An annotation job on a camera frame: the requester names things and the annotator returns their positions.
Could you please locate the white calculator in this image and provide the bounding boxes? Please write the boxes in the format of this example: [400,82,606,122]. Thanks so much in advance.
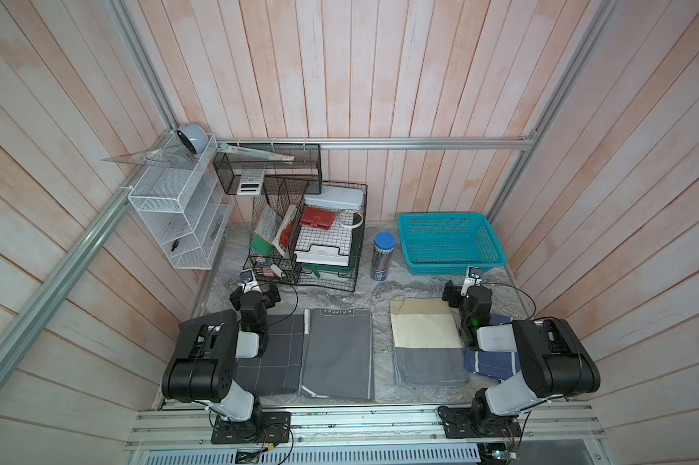
[237,169,265,196]

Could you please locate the small round grey clock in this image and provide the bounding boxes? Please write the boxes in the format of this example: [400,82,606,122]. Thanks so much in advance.
[176,123,209,156]

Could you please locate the clear triangle ruler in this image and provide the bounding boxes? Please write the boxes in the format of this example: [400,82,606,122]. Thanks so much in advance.
[103,146,194,170]

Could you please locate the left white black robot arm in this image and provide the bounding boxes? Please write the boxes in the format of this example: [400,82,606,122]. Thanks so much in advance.
[161,282,281,428]

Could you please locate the aluminium front rail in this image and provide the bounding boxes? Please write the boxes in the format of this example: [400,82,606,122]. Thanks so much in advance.
[124,402,605,451]

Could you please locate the black wire hanging basket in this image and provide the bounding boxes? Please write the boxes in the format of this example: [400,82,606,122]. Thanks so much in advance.
[212,142,324,196]

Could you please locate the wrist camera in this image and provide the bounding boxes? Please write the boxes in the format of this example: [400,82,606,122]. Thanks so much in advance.
[461,267,482,296]
[239,269,259,294]

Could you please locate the blue lidded pen jar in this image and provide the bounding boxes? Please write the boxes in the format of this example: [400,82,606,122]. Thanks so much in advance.
[371,232,396,282]

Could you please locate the black wire desk organizer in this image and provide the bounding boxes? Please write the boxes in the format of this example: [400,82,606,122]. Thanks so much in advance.
[245,174,368,293]

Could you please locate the navy blue folded pillowcase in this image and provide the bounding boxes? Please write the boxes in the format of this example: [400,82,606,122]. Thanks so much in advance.
[464,347,521,381]

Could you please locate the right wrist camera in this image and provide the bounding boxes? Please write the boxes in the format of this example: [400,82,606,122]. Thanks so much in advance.
[461,267,482,296]

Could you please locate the white wire wall shelf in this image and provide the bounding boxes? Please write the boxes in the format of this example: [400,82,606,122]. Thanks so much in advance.
[128,133,233,270]

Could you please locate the clear set square ruler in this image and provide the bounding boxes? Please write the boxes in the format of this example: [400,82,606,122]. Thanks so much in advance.
[219,143,295,163]

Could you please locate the beige and grey pillowcase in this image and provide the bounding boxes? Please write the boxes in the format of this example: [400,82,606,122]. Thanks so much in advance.
[390,298,469,387]

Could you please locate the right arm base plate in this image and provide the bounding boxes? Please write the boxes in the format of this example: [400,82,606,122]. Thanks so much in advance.
[437,406,522,439]

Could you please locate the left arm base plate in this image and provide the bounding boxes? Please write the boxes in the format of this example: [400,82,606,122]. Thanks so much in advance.
[208,412,291,445]

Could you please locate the red wallet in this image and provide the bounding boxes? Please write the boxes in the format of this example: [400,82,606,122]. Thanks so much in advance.
[300,207,337,231]

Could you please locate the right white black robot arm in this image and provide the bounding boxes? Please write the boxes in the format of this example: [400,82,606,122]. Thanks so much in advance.
[438,276,601,438]

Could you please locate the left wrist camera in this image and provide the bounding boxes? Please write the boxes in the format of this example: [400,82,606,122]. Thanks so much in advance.
[239,269,259,294]

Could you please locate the teal plastic basket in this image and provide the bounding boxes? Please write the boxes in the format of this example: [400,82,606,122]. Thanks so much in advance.
[398,213,506,276]

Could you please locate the dark grey checked pillowcase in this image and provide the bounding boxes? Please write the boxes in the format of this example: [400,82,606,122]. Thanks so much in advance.
[235,314,305,397]

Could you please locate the white plastic box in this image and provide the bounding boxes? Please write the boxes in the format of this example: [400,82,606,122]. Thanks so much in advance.
[304,185,364,210]

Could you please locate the plain grey pillowcase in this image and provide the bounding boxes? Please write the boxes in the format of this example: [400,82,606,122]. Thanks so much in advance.
[300,308,374,402]

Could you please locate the green book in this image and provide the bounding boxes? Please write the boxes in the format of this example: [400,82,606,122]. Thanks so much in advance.
[250,234,274,258]

